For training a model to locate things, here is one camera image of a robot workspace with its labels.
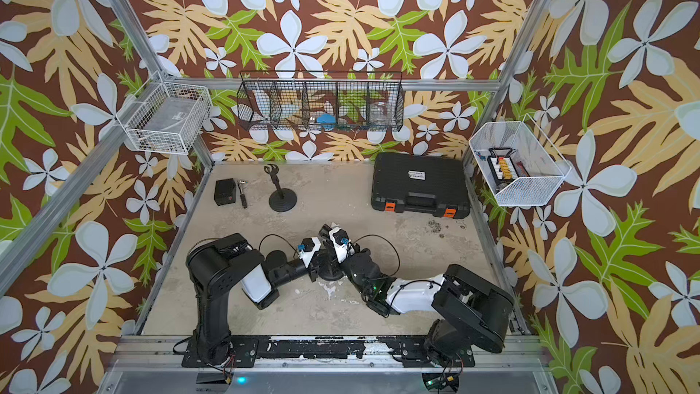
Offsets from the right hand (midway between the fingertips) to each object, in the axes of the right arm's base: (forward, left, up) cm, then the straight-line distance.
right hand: (325, 241), depth 81 cm
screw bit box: (+19, -55, +13) cm, 60 cm away
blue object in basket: (+42, +1, +14) cm, 44 cm away
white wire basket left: (+34, +52, +20) cm, 66 cm away
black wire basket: (+47, +2, +18) cm, 50 cm away
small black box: (+28, +42, -11) cm, 52 cm away
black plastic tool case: (+29, -40, -7) cm, 49 cm away
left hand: (+1, -3, -6) cm, 7 cm away
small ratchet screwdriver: (+27, +36, -12) cm, 46 cm away
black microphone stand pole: (+25, +19, +5) cm, 32 cm away
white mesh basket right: (+20, -60, +12) cm, 64 cm away
